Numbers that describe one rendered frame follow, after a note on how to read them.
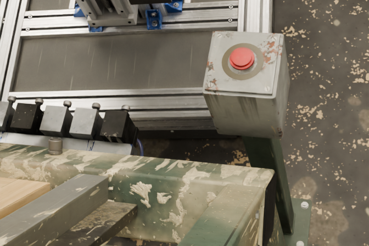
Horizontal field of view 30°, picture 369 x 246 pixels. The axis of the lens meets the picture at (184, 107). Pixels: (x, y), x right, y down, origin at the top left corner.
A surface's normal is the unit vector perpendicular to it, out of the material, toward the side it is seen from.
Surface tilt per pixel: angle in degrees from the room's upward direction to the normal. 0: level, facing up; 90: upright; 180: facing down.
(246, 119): 90
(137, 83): 0
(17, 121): 0
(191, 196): 34
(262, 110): 90
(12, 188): 56
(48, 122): 0
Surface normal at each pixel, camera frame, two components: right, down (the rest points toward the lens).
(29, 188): 0.04, -0.99
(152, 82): -0.19, -0.43
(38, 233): 0.97, 0.07
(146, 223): -0.26, 0.15
